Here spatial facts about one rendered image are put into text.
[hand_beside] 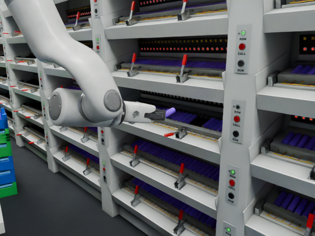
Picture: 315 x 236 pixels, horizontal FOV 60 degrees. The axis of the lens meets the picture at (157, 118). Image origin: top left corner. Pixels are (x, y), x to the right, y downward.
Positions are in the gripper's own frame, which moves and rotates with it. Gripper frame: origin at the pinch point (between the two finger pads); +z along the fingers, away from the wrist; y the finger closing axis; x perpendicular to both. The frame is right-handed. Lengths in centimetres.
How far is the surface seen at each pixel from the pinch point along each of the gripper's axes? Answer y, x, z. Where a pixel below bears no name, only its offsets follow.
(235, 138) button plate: -19.8, 3.1, 12.4
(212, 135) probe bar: -8.8, 4.6, 18.2
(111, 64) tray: 44.9, -15.7, 12.7
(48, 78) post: 115, -5, 16
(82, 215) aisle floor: 58, 61, 17
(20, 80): 185, 0, 23
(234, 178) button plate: -20.5, 14.9, 15.0
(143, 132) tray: 21.1, 10.1, 15.5
